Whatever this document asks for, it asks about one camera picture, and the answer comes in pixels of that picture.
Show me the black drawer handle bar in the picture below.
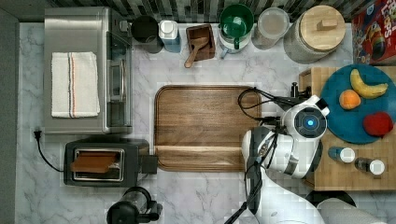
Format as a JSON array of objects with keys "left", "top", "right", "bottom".
[{"left": 290, "top": 82, "right": 312, "bottom": 98}]

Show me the black toaster power cable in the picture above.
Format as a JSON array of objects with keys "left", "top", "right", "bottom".
[{"left": 33, "top": 130, "right": 65, "bottom": 173}]

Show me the stainless steel toaster oven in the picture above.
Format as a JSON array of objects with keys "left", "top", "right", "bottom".
[{"left": 43, "top": 7, "right": 132, "bottom": 134}]

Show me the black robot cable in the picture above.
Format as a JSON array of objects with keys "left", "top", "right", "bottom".
[{"left": 223, "top": 87, "right": 309, "bottom": 224}]

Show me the light blue mug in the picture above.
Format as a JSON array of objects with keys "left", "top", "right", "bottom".
[{"left": 219, "top": 33, "right": 251, "bottom": 59}]

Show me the blue shaker white cap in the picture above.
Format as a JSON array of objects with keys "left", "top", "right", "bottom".
[{"left": 328, "top": 147, "right": 356, "bottom": 163}]

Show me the black cup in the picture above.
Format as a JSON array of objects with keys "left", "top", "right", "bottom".
[{"left": 131, "top": 16, "right": 163, "bottom": 54}]

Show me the red cereal box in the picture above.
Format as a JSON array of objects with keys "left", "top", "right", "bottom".
[{"left": 352, "top": 0, "right": 396, "bottom": 65}]

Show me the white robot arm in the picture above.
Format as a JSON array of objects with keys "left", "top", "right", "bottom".
[{"left": 242, "top": 95, "right": 330, "bottom": 224}]

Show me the orange fruit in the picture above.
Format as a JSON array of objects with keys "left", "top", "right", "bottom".
[{"left": 339, "top": 90, "right": 361, "bottom": 110}]

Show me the green measuring cup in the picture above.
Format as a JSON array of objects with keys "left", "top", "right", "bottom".
[{"left": 219, "top": 4, "right": 254, "bottom": 49}]

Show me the yellow banana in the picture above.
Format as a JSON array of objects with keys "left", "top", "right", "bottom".
[{"left": 350, "top": 69, "right": 389, "bottom": 99}]

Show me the white striped dish towel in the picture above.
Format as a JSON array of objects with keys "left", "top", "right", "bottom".
[{"left": 51, "top": 51, "right": 100, "bottom": 119}]

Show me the black toaster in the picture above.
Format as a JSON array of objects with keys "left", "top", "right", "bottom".
[{"left": 64, "top": 136, "right": 158, "bottom": 188}]

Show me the wooden cutting board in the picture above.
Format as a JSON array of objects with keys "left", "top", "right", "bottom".
[{"left": 154, "top": 85, "right": 262, "bottom": 172}]

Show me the red apple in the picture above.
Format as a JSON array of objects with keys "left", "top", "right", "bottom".
[{"left": 363, "top": 112, "right": 393, "bottom": 137}]

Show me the dark wooden spoon box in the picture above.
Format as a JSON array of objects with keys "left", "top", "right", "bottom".
[{"left": 186, "top": 23, "right": 216, "bottom": 62}]

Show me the wooden spoon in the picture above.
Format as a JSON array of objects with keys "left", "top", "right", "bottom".
[{"left": 184, "top": 37, "right": 208, "bottom": 68}]

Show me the dark shaker white cap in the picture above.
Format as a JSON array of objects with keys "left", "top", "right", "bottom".
[{"left": 355, "top": 158, "right": 385, "bottom": 175}]

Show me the clear glass jar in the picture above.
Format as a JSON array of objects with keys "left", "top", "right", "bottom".
[{"left": 251, "top": 7, "right": 290, "bottom": 50}]

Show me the light wooden drawer cabinet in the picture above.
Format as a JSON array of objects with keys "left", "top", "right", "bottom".
[{"left": 298, "top": 65, "right": 396, "bottom": 191}]

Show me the glass jar wooden lid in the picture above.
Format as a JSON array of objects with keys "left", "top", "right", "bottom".
[{"left": 283, "top": 5, "right": 346, "bottom": 64}]

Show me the brown toast slice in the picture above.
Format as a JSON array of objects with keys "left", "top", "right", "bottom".
[{"left": 70, "top": 151, "right": 117, "bottom": 174}]

